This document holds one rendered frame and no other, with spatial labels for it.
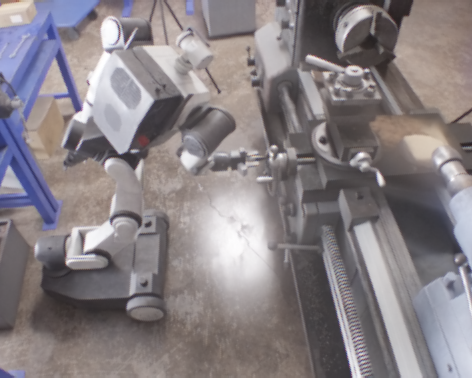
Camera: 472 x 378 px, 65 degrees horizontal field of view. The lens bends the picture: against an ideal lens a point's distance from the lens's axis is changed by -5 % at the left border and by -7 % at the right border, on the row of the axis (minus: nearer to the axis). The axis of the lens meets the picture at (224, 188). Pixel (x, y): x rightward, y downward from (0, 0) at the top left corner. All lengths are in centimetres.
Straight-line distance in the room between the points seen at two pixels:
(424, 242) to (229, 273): 107
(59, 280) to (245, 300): 97
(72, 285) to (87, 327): 24
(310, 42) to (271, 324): 139
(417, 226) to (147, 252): 128
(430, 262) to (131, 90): 115
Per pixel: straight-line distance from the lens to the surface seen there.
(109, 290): 204
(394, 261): 134
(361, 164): 130
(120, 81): 117
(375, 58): 187
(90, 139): 140
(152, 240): 211
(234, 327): 205
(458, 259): 104
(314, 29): 194
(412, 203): 166
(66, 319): 225
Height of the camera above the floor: 191
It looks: 49 degrees down
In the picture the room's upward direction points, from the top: 3 degrees counter-clockwise
